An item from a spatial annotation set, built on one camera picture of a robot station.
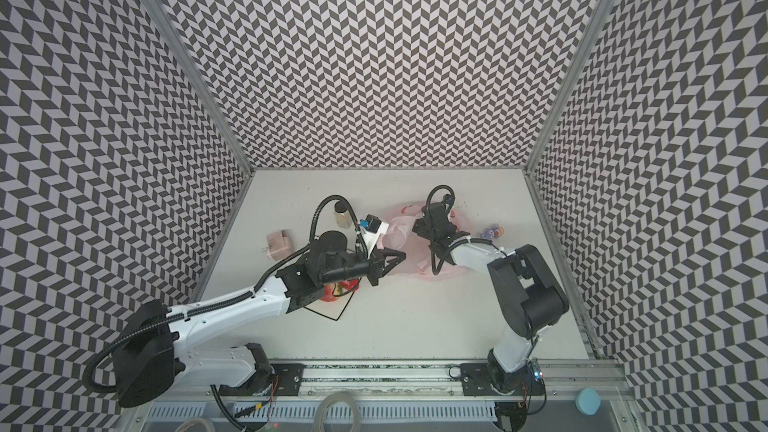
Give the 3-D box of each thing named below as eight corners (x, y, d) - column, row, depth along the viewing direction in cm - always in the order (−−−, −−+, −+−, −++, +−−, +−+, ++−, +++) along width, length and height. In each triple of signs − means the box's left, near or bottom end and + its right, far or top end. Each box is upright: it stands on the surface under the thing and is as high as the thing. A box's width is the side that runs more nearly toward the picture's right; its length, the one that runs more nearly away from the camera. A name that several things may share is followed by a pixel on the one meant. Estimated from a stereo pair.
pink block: (273, 265, 94) (267, 256, 90) (271, 243, 99) (265, 235, 95) (294, 258, 96) (289, 250, 91) (292, 238, 101) (287, 229, 96)
